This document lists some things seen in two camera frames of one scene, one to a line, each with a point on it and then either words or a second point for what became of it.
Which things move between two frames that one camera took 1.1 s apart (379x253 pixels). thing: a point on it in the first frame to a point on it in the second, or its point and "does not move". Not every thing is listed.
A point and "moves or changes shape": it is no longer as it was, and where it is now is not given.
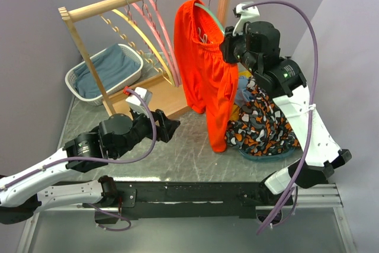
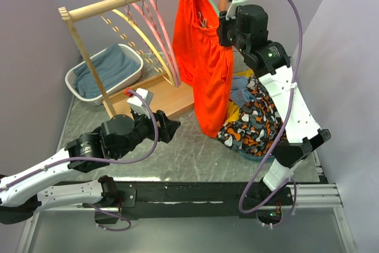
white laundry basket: [116, 66] does not move
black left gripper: [167, 126] does not move
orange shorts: [211, 81] moves or changes shape
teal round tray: [268, 158] does not move
